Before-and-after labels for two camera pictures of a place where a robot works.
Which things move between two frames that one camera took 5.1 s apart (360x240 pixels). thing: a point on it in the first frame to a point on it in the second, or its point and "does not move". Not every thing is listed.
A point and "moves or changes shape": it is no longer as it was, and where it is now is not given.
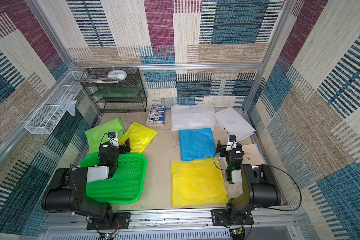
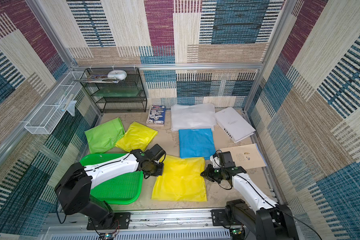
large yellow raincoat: x=198 y=182 moves or changes shape
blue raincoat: x=196 y=143 does not move
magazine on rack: x=99 y=78 does not move
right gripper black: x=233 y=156 to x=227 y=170
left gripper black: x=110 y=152 to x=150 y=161
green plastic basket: x=127 y=185 does not move
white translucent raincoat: x=184 y=116 does not move
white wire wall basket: x=46 y=119 does not move
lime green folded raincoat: x=98 y=136 does not move
